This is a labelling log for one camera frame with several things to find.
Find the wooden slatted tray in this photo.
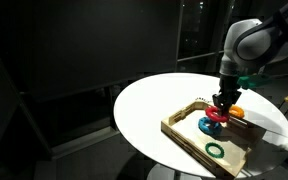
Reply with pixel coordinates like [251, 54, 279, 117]
[160, 100, 268, 179]

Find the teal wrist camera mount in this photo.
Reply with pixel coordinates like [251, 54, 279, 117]
[236, 73, 272, 90]

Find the orange ribbed donut toy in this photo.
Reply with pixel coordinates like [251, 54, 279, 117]
[228, 104, 246, 120]

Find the blue ribbed donut toy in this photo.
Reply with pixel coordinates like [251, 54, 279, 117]
[197, 116, 223, 136]

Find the white ring with black dots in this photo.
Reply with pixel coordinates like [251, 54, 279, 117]
[194, 96, 214, 105]

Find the red ribbed donut toy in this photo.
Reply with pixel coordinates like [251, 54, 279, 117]
[204, 105, 231, 123]

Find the white table pedestal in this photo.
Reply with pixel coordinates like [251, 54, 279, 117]
[146, 163, 198, 180]

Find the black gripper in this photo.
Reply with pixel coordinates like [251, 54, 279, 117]
[211, 74, 243, 115]

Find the thin dark green ring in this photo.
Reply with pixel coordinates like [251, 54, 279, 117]
[204, 142, 225, 159]

